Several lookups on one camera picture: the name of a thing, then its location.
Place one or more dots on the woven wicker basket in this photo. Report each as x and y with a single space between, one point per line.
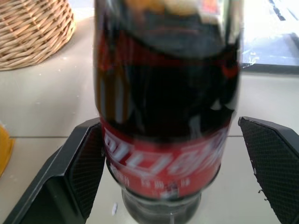
30 32

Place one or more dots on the yellow object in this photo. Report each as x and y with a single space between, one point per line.
4 151

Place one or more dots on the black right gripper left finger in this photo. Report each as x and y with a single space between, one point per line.
70 177

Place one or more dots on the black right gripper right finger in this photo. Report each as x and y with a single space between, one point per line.
273 168

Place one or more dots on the black crate with clear film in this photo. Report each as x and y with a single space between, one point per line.
273 53

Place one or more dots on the red-labelled cola bottle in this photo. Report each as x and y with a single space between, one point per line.
163 98

